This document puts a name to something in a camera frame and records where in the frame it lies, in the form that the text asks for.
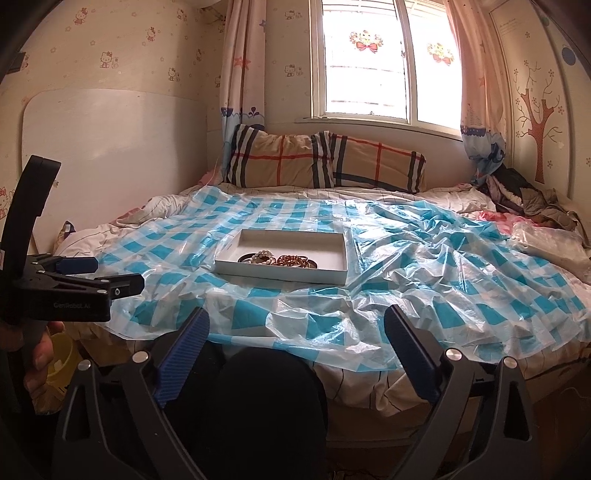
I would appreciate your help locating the blue round wall sticker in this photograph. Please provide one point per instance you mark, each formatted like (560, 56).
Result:
(568, 55)

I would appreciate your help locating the plaid pillow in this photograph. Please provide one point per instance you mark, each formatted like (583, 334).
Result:
(277, 157)
(378, 166)

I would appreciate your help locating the window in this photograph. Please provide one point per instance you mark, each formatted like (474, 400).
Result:
(364, 83)

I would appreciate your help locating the yellow plastic bowl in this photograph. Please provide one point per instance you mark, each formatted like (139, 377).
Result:
(67, 355)

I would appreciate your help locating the cartoon window sticker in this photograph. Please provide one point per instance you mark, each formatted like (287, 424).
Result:
(441, 53)
(367, 41)

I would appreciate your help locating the person's left hand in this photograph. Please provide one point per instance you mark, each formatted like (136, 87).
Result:
(41, 355)

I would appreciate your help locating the pile of dark clothes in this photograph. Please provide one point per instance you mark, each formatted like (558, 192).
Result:
(521, 194)

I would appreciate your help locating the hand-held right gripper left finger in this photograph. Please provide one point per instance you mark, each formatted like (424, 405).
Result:
(184, 355)

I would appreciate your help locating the clear plastic bag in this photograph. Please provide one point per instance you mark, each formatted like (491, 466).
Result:
(549, 249)

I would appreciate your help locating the white rounded board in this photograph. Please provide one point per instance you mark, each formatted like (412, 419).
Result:
(115, 161)

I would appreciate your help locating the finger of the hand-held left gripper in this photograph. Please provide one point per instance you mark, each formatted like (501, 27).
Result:
(78, 265)
(124, 284)

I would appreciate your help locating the white shallow cardboard box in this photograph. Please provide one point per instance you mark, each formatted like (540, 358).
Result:
(277, 274)

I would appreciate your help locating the person's dark trousers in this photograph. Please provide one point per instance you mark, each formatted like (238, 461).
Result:
(268, 415)

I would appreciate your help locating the printed curtain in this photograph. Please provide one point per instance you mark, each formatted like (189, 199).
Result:
(478, 92)
(242, 69)

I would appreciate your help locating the brown tree wall sticker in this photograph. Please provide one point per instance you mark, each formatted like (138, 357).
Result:
(538, 134)

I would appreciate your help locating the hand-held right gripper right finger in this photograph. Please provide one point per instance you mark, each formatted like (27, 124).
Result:
(411, 355)

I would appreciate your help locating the blue checked plastic sheet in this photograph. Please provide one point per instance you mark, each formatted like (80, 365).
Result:
(415, 258)

